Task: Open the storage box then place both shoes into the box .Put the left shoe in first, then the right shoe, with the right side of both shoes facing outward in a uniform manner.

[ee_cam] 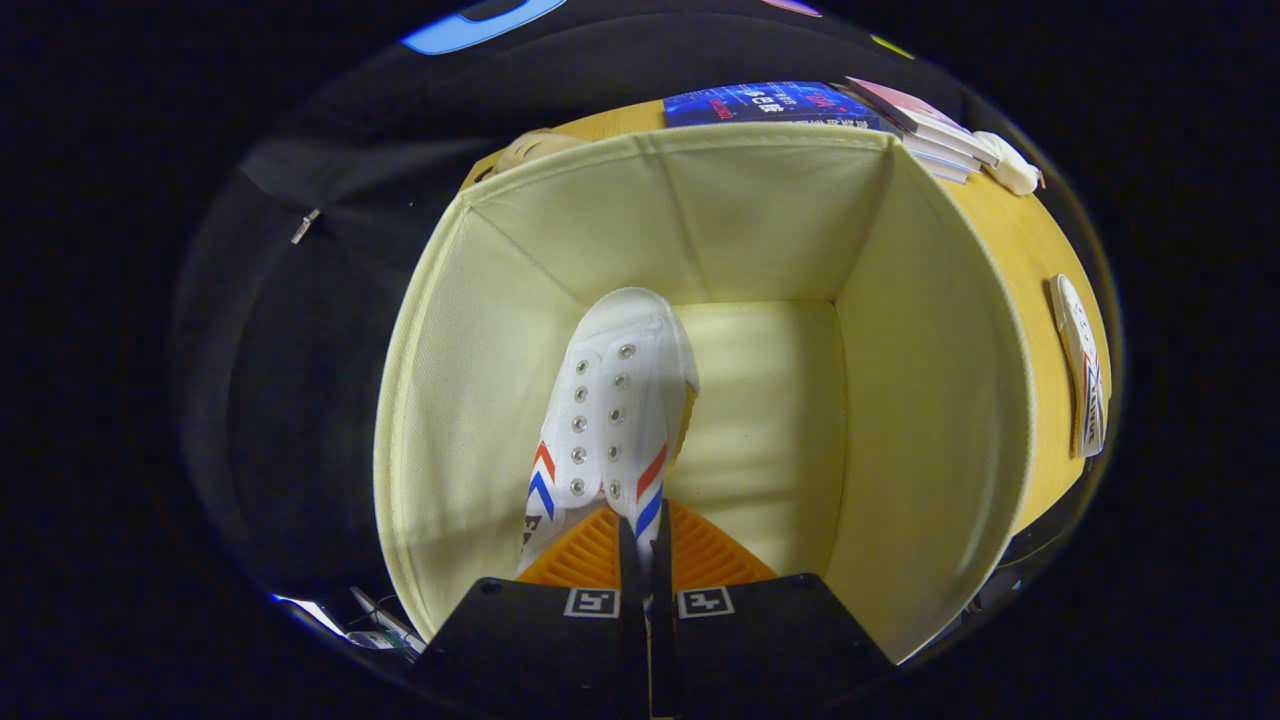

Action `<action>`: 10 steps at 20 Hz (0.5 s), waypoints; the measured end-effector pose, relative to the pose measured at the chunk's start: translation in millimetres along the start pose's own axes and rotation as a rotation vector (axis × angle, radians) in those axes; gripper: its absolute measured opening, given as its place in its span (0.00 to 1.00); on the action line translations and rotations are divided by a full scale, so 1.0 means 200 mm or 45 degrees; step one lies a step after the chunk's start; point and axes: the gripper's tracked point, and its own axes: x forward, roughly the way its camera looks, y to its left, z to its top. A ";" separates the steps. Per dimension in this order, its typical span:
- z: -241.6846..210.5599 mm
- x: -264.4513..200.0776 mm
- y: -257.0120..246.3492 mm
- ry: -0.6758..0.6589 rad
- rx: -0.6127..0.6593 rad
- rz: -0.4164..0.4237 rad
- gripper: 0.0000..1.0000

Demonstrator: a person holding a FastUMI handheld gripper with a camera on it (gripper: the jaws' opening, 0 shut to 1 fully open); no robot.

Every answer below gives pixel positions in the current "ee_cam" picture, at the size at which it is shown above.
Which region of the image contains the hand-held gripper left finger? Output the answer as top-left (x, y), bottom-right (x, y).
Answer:
top-left (405, 500), bottom-right (651, 720)

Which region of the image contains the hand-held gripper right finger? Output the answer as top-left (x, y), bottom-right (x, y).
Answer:
top-left (652, 498), bottom-right (896, 720)

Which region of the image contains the white canvas shoe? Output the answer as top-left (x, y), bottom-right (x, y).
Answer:
top-left (1050, 273), bottom-right (1107, 459)
top-left (515, 287), bottom-right (701, 583)

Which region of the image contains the cream fabric storage box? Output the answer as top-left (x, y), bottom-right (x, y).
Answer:
top-left (372, 122), bottom-right (1036, 666)

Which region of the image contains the beige plush dog toy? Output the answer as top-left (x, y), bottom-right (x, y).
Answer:
top-left (495, 130), bottom-right (591, 181)

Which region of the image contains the white book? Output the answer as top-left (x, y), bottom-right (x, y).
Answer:
top-left (900, 130), bottom-right (986, 176)

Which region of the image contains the white plush toy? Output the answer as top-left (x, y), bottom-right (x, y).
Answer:
top-left (975, 132), bottom-right (1046, 196)

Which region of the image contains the blue cover book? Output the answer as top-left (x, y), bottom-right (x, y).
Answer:
top-left (663, 82), bottom-right (881, 131)

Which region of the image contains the pink cover book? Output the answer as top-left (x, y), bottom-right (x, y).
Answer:
top-left (845, 77), bottom-right (1001, 166)

